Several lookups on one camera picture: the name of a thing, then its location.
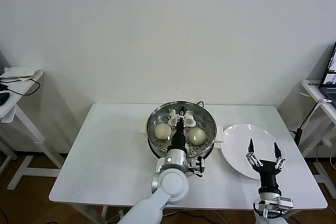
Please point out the black computer mouse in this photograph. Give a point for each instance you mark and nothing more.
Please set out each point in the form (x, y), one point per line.
(3, 98)

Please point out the white table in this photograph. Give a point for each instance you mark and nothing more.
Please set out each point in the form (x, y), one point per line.
(105, 155)

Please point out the black open laptop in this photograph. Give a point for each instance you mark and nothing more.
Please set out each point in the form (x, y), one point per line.
(329, 82)

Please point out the white round plate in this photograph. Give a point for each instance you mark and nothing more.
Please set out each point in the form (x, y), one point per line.
(236, 142)

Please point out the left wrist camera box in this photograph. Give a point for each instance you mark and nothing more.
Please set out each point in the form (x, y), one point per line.
(195, 168)

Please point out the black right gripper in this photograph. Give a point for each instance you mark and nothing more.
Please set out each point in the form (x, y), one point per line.
(267, 176)

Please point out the perforated steel steamer basket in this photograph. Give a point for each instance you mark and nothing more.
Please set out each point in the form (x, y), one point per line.
(157, 149)

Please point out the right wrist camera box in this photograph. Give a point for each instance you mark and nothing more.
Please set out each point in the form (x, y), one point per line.
(285, 203)

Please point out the white steamed baozi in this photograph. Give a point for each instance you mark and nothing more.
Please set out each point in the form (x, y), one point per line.
(160, 131)
(197, 136)

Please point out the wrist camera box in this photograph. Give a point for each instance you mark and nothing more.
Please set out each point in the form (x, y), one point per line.
(285, 203)
(195, 168)

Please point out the white side desk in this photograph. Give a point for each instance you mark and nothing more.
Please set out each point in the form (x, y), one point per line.
(312, 89)
(14, 103)

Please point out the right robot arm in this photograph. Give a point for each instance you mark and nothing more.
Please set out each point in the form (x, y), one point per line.
(270, 220)

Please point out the white crumpled cloth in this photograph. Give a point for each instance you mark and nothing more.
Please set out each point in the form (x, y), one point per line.
(18, 71)

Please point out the grey monitor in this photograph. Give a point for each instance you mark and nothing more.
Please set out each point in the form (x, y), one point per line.
(2, 61)

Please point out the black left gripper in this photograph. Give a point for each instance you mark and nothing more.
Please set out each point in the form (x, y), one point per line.
(178, 140)

